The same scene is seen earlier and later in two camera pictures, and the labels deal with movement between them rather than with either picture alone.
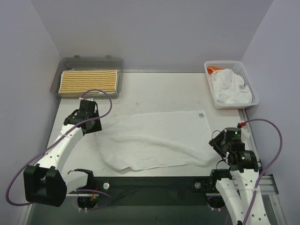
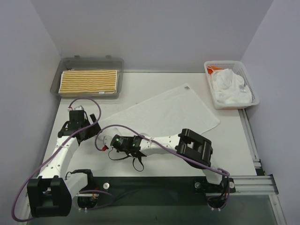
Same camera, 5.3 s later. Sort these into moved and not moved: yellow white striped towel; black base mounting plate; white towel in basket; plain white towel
Moved: plain white towel
Not moved: white towel in basket; yellow white striped towel; black base mounting plate
